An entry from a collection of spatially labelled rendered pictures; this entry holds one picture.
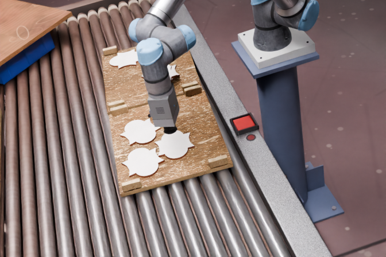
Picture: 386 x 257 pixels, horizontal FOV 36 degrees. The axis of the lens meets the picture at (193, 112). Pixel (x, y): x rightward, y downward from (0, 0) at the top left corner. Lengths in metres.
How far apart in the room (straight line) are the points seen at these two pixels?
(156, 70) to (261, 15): 0.69
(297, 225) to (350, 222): 1.23
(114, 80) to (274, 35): 0.63
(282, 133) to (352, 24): 1.80
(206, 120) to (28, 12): 1.12
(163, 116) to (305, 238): 0.54
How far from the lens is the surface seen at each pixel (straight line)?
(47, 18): 2.65
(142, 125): 2.00
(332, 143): 3.22
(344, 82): 3.65
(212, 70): 2.23
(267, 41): 2.29
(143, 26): 1.81
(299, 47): 2.31
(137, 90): 2.18
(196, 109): 2.02
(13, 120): 2.30
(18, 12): 2.79
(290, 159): 2.65
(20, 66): 2.55
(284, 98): 2.43
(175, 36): 1.72
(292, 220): 1.64
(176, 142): 1.89
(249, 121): 1.94
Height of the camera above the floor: 2.15
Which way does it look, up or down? 37 degrees down
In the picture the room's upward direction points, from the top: 13 degrees counter-clockwise
